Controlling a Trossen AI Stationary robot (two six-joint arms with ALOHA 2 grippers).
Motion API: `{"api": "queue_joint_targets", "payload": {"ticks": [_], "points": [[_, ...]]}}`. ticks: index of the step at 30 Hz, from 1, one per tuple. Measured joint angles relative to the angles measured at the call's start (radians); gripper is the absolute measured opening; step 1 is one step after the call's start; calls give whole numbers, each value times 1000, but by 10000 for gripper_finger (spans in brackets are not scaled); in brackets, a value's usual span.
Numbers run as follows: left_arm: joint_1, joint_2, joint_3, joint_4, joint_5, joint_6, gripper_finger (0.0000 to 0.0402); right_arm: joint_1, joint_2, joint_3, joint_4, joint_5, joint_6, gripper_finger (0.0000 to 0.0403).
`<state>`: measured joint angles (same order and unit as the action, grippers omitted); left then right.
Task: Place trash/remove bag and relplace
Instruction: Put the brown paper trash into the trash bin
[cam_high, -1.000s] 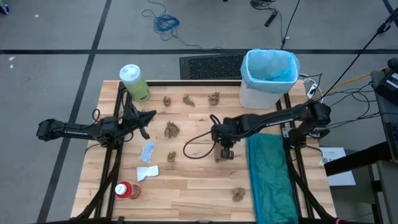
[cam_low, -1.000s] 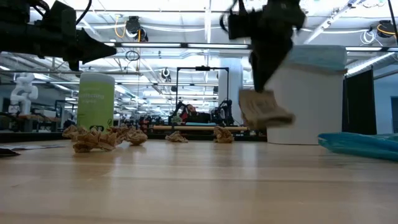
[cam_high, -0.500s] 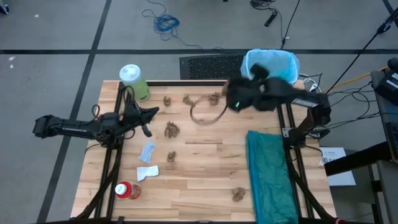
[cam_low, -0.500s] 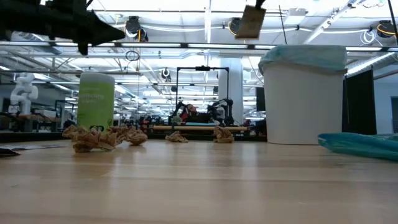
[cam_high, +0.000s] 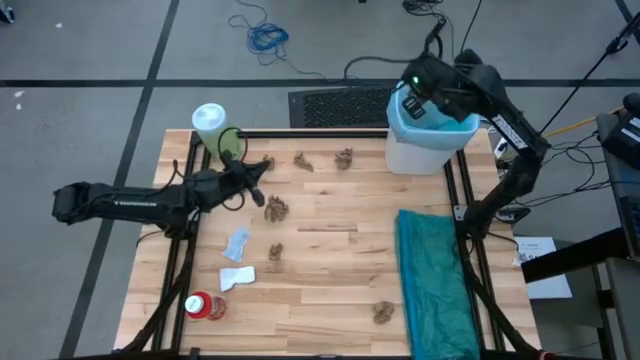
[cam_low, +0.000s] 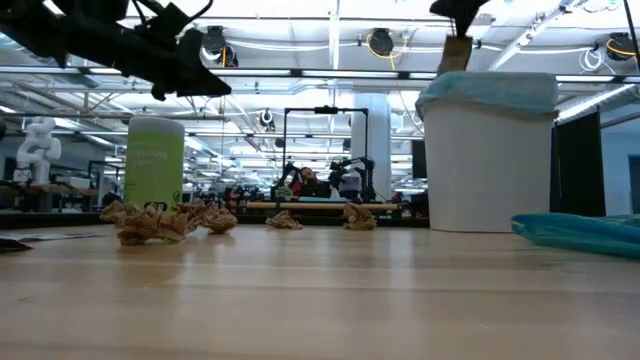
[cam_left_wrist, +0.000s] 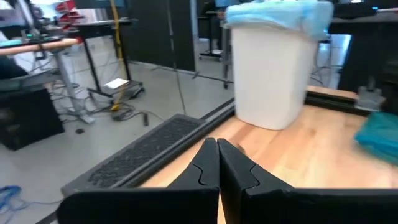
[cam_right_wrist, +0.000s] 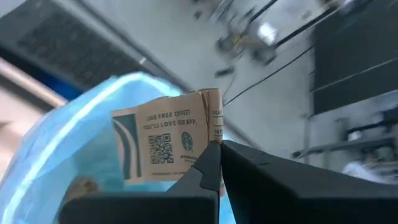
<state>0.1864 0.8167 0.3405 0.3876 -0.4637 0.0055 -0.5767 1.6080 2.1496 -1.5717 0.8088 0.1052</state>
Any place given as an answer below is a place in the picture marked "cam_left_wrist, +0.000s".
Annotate red plastic bins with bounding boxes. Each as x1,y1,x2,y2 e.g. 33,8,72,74
55,0,84,31

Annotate long black floor cable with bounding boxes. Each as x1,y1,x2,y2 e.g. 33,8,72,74
166,30,187,116

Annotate white paper pad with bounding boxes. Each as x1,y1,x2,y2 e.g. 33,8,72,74
104,77,130,90

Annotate teal trash bag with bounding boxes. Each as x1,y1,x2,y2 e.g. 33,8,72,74
353,111,398,166

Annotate black floor cable bundle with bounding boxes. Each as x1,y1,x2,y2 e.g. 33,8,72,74
49,80,150,125

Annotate wooden top desk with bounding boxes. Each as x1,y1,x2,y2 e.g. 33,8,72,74
0,37,96,125

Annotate black cabinet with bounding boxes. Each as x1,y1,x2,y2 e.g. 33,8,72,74
0,88,65,152

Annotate yellow extension cable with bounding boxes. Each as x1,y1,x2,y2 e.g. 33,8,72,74
108,0,126,112

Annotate white plastic trash bin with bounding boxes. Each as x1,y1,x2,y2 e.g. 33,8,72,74
230,24,318,131

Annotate black side desk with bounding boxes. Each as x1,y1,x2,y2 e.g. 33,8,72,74
328,2,398,94

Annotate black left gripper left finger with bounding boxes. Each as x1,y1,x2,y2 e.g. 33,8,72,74
57,138,220,224

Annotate light blue trash bag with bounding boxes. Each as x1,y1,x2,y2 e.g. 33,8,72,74
225,0,335,42

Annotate black partition curtain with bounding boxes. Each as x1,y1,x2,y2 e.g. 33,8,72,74
124,0,197,72

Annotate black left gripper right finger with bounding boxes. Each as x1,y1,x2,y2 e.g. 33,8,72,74
216,138,398,224

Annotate black perforated floor grate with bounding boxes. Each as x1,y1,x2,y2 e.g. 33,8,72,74
60,113,208,197

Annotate silver frame corner bracket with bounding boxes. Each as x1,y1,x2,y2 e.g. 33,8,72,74
357,88,386,110

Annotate blue floor cable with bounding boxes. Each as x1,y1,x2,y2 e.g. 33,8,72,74
0,185,62,223

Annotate black rolling cart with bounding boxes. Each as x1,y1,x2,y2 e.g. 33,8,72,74
74,17,146,101

